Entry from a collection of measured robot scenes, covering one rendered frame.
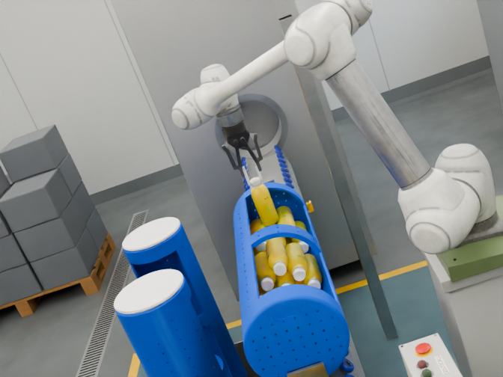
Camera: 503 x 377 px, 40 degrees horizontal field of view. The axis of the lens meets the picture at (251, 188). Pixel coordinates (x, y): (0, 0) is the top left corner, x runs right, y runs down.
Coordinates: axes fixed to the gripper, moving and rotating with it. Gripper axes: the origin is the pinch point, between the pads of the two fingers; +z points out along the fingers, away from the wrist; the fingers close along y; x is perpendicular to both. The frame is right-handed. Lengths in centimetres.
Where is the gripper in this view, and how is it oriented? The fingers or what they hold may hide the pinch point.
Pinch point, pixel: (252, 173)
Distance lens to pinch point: 246.5
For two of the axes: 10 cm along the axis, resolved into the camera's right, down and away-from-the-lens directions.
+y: -9.4, 3.4, 0.7
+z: 3.4, 8.7, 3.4
